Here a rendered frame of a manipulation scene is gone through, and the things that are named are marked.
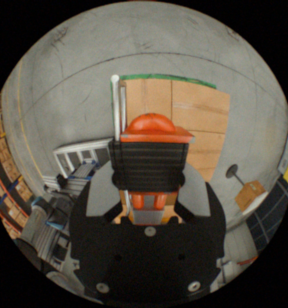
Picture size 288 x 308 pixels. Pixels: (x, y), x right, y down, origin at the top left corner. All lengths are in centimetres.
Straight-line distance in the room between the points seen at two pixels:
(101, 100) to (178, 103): 101
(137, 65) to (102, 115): 83
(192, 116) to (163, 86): 33
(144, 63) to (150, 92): 74
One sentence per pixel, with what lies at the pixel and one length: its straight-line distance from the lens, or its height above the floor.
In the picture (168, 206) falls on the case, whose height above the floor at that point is 107.
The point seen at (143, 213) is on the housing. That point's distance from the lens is 20.
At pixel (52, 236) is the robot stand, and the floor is 134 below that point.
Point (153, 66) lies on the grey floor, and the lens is 143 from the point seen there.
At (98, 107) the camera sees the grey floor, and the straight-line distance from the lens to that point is 146.
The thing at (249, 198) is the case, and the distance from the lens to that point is 201.
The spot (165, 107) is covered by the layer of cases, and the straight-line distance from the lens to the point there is 78.
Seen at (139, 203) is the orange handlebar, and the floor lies 121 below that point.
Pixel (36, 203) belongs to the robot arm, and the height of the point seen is 122.
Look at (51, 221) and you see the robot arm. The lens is 78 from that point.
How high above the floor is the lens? 131
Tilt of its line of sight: 62 degrees down
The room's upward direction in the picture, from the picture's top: 175 degrees counter-clockwise
